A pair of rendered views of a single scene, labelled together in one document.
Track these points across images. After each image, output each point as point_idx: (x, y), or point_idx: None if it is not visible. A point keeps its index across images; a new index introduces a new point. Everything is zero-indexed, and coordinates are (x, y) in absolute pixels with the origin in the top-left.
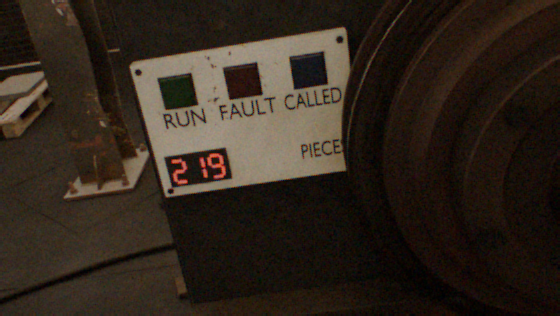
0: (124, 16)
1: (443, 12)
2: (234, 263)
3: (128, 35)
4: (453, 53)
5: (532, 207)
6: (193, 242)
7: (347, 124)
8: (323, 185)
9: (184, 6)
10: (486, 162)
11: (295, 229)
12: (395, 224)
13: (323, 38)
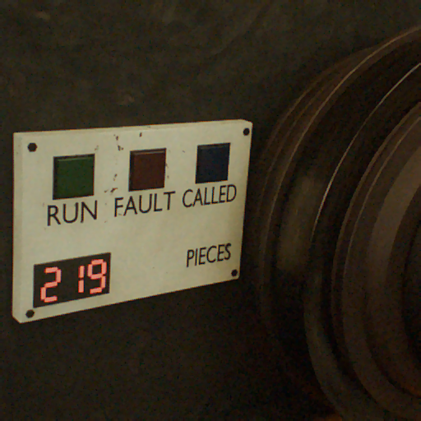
0: (16, 71)
1: (405, 110)
2: (69, 418)
3: (16, 97)
4: (416, 149)
5: None
6: (24, 392)
7: (273, 222)
8: (188, 302)
9: (91, 71)
10: None
11: (149, 361)
12: (330, 328)
13: (232, 128)
